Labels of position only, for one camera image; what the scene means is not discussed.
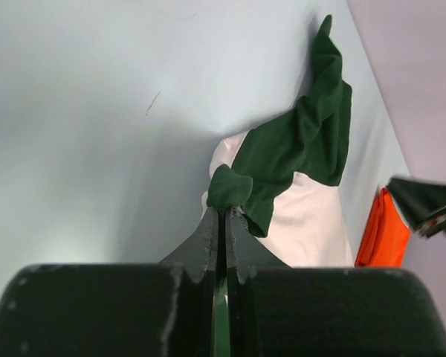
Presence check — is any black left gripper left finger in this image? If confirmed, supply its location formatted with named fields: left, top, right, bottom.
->
left=159, top=208, right=219, bottom=283

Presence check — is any cream and green t shirt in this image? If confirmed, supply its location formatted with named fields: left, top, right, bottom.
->
left=202, top=16, right=353, bottom=267

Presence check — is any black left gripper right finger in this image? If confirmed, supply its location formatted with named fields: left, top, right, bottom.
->
left=225, top=210, right=288, bottom=285

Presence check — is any folded orange t shirt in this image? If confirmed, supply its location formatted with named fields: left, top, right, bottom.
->
left=355, top=188, right=410, bottom=268

